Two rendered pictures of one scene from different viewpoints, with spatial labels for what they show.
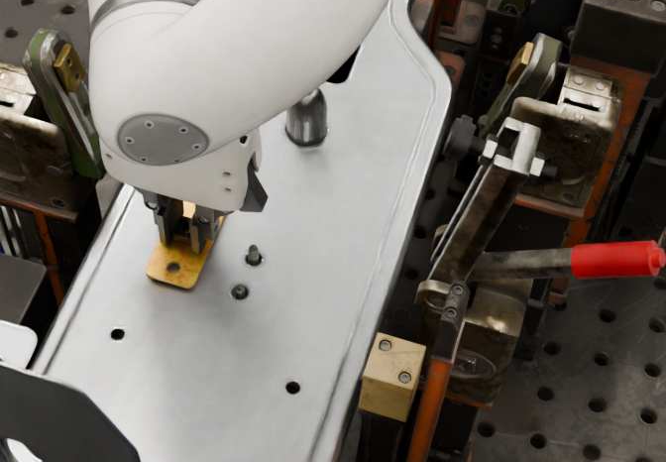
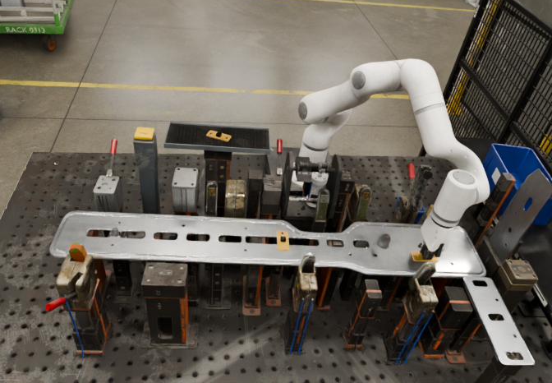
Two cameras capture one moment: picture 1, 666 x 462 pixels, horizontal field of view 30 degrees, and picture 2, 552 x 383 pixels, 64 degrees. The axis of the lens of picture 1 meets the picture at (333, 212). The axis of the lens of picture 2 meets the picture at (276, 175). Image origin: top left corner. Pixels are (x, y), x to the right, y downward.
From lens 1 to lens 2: 1.59 m
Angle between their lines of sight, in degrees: 68
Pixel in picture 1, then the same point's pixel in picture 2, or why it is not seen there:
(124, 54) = (485, 184)
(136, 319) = (447, 261)
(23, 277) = (450, 290)
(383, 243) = (400, 227)
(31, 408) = (536, 183)
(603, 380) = not seen: hidden behind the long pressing
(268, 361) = not seen: hidden behind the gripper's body
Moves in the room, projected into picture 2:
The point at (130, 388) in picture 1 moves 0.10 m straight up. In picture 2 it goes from (459, 258) to (471, 237)
